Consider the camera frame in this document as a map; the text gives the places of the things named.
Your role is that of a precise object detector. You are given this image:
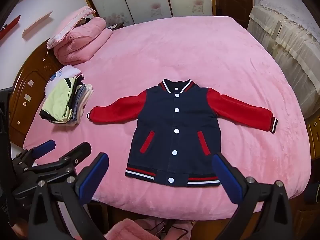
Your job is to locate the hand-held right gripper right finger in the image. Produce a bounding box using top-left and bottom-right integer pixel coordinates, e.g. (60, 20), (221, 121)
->
(211, 152), (293, 240)

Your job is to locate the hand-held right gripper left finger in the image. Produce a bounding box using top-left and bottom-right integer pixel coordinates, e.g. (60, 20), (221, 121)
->
(28, 152), (110, 240)

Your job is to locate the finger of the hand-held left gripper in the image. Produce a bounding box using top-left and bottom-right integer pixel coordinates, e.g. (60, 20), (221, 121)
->
(12, 142), (92, 197)
(11, 139), (56, 173)

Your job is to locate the navy and red varsity jacket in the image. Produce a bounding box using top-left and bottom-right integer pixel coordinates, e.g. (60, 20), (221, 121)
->
(87, 79), (278, 188)

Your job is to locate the stack of folded clothes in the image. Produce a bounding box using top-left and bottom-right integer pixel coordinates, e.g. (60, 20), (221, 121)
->
(39, 76), (94, 126)

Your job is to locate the wooden headboard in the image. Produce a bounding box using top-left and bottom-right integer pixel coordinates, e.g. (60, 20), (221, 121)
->
(7, 39), (63, 145)

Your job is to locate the pink fluffy cloth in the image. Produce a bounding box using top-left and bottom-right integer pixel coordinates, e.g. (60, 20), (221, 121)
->
(103, 218), (141, 240)

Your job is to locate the white printed garment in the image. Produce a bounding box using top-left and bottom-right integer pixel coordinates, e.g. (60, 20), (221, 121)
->
(44, 64), (82, 97)

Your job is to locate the wooden cabinet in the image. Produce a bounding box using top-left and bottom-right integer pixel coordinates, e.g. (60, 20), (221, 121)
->
(291, 115), (320, 240)

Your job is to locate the folded pink quilt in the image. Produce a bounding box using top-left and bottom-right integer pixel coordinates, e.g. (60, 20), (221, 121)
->
(54, 17), (113, 66)

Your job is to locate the pink fleece bed blanket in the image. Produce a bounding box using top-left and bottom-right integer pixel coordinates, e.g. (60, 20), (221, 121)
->
(23, 16), (312, 220)

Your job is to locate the pink pillow with lace trim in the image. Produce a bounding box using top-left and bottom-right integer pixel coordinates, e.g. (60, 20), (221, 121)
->
(47, 5), (97, 50)

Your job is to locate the dark bedside table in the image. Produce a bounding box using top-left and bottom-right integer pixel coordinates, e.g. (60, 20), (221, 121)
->
(107, 22), (125, 31)

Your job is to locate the black cable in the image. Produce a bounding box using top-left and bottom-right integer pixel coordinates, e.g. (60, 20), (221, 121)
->
(147, 220), (192, 240)

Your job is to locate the red wall strip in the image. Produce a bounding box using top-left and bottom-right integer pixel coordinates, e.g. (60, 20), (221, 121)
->
(0, 15), (21, 40)

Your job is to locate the pale wooden wall strip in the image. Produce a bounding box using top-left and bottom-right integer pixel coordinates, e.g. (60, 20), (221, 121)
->
(22, 11), (53, 40)

